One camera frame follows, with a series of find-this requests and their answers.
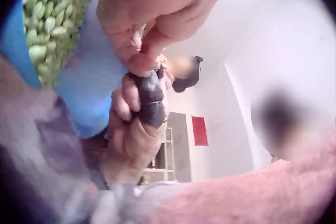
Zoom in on person's left thumb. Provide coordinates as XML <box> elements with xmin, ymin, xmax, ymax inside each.
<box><xmin>143</xmin><ymin>22</ymin><xmax>169</xmax><ymax>58</ymax></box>

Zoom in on person's right fingers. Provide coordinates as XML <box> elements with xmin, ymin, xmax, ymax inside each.
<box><xmin>109</xmin><ymin>74</ymin><xmax>141</xmax><ymax>123</ymax></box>

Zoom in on red paper wall sign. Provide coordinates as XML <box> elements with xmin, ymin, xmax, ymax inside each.
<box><xmin>191</xmin><ymin>115</ymin><xmax>209</xmax><ymax>146</ymax></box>

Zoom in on person's left fingers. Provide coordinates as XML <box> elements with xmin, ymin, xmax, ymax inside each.
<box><xmin>99</xmin><ymin>15</ymin><xmax>158</xmax><ymax>76</ymax></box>

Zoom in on person's right hand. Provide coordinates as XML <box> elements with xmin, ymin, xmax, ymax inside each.
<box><xmin>101</xmin><ymin>69</ymin><xmax>167</xmax><ymax>190</ymax></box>

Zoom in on blue plastic basin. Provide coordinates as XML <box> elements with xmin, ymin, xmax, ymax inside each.
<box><xmin>0</xmin><ymin>0</ymin><xmax>128</xmax><ymax>139</ymax></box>

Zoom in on person's right thumb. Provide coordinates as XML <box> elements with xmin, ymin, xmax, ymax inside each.
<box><xmin>139</xmin><ymin>69</ymin><xmax>167</xmax><ymax>128</ymax></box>

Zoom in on pile of green beans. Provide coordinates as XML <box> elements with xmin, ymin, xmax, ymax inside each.
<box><xmin>22</xmin><ymin>0</ymin><xmax>96</xmax><ymax>88</ymax></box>

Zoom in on grey door with window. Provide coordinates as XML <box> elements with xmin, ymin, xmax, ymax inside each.
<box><xmin>143</xmin><ymin>112</ymin><xmax>192</xmax><ymax>184</ymax></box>

